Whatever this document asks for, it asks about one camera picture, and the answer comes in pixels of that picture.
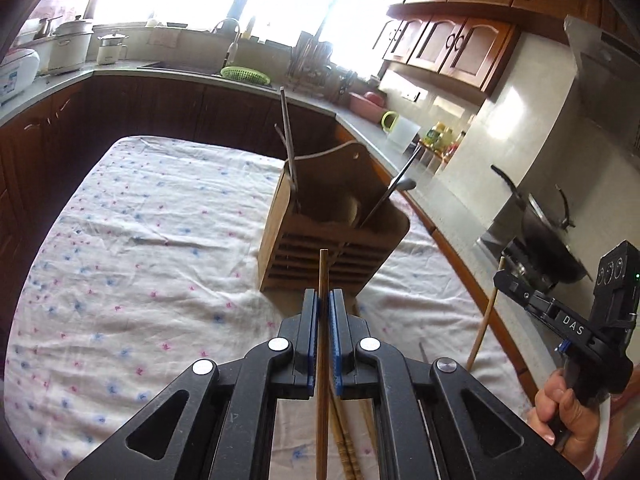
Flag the light wooden chopstick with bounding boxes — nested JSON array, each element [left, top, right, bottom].
[[465, 286, 499, 372]]

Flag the person's right hand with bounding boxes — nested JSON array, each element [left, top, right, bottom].
[[526, 370, 600, 470]]

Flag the black wok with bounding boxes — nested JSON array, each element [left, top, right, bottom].
[[490, 165, 590, 284]]

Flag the floral white tablecloth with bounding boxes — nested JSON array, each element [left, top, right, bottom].
[[3, 134, 534, 480]]

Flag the wooden utensil holder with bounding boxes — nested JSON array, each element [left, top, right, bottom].
[[257, 141, 410, 295]]

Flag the metal spoon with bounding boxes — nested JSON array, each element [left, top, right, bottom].
[[359, 176, 418, 229]]

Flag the spice jar set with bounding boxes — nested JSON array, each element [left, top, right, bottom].
[[418, 142, 449, 172]]

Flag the yellow oil bottle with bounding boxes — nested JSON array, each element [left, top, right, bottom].
[[423, 122, 447, 152]]

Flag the range hood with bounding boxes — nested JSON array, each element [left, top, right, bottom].
[[563, 15, 640, 164]]

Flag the pink basin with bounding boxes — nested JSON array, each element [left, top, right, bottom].
[[349, 92, 386, 124]]

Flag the lower wooden counter cabinets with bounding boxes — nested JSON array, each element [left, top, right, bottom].
[[0, 71, 352, 321]]

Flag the green colander basket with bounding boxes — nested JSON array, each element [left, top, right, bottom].
[[220, 66, 271, 87]]

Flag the dish drying rack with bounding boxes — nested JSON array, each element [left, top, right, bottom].
[[285, 32, 346, 103]]

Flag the yellow dish soap bottle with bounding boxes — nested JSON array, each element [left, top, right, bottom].
[[241, 18, 255, 40]]

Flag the small white electric pot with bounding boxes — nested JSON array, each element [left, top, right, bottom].
[[96, 29, 128, 65]]

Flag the chrome sink faucet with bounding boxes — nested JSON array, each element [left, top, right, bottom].
[[212, 16, 241, 70]]

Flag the tall white cooker pot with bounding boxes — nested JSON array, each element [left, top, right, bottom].
[[48, 15, 93, 74]]

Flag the white rice cooker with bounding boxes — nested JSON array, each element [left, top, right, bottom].
[[0, 49, 40, 104]]

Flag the white jug green handle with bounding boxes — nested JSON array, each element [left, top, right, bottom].
[[381, 110, 421, 152]]

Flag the upper wooden wall cabinets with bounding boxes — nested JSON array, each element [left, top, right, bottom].
[[376, 0, 635, 96]]

